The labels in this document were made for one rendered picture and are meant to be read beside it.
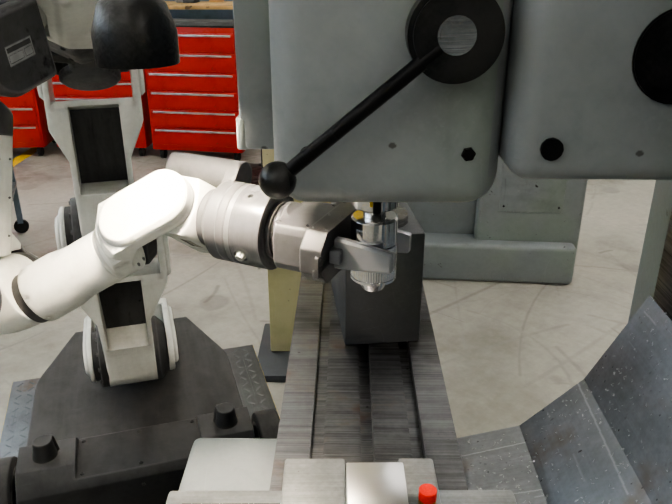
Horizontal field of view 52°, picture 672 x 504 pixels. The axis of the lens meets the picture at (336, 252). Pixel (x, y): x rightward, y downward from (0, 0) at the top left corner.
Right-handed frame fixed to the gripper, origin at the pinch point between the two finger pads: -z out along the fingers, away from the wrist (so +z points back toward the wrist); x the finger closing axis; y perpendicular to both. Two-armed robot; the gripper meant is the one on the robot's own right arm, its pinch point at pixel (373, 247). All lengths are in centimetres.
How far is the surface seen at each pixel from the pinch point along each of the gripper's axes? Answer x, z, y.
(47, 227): 218, 284, 128
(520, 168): -6.4, -14.3, -12.1
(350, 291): 25.8, 12.8, 20.1
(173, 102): 365, 296, 83
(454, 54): -10.2, -9.3, -21.0
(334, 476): -13.2, -1.7, 18.3
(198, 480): -1.8, 23.0, 37.8
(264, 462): 4.8, 16.6, 37.7
